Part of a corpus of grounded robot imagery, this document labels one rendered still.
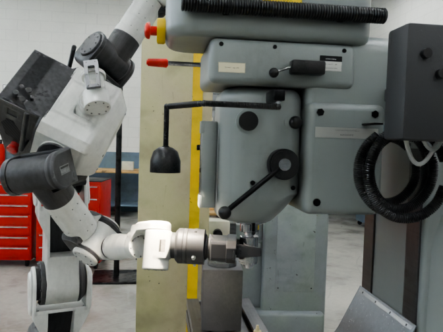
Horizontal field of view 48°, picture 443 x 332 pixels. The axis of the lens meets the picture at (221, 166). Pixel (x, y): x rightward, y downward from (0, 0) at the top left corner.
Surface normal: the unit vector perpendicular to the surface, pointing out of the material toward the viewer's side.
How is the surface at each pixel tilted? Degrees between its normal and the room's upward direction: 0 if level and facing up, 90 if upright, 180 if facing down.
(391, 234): 90
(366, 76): 90
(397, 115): 90
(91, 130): 58
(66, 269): 80
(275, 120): 90
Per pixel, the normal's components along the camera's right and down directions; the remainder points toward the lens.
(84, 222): 0.87, 0.15
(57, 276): 0.44, -0.11
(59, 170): 0.97, -0.13
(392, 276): -0.99, -0.02
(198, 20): 0.13, 0.06
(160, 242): -0.03, -0.25
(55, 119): 0.40, -0.48
